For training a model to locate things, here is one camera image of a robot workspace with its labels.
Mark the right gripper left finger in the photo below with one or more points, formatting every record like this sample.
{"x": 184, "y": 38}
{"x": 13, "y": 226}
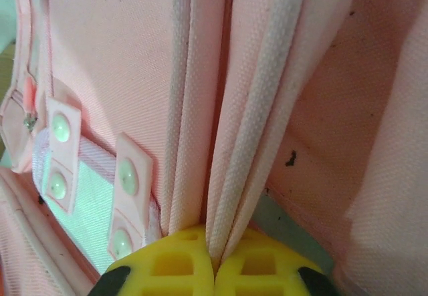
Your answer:
{"x": 167, "y": 269}

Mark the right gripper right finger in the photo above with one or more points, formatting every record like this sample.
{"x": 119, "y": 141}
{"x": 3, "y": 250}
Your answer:
{"x": 261, "y": 269}

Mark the pink backpack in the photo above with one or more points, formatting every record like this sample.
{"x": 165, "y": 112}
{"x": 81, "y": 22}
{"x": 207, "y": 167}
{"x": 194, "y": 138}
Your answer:
{"x": 234, "y": 92}

